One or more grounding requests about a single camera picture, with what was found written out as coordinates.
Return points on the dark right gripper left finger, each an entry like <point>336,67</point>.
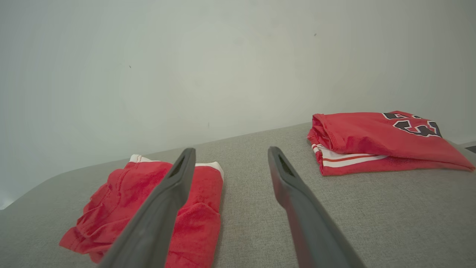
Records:
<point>156,219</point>

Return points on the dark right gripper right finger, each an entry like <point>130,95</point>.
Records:
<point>308,219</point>

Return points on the red shorts with white stripes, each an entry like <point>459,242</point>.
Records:
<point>200,223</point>

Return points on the red jersey with white sleeves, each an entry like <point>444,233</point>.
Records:
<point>372,141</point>

